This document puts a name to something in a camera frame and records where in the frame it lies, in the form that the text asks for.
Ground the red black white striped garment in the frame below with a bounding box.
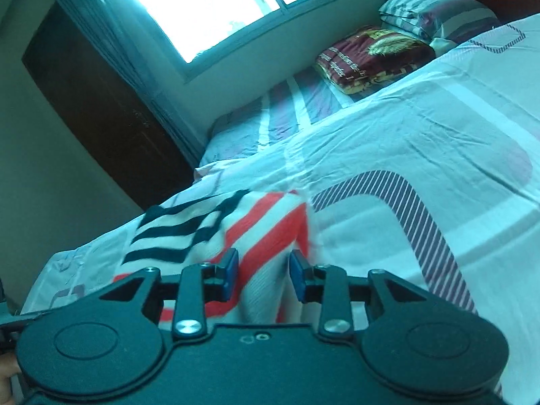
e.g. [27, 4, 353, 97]
[114, 190, 309, 325]

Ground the person's hand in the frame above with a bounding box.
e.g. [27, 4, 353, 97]
[0, 352, 21, 405]

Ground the white patterned bed quilt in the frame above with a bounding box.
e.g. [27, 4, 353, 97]
[23, 16, 539, 404]

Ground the dark wooden wardrobe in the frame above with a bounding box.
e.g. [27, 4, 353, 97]
[22, 5, 193, 209]

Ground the striped bed sheet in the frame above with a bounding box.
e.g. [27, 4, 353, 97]
[197, 65, 360, 169]

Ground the red gold folded blanket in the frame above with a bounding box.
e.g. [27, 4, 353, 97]
[315, 26, 436, 94]

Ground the striped pillow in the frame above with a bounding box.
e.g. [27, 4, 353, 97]
[379, 0, 501, 44]

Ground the teal curtain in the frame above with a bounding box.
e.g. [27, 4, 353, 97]
[57, 0, 204, 167]

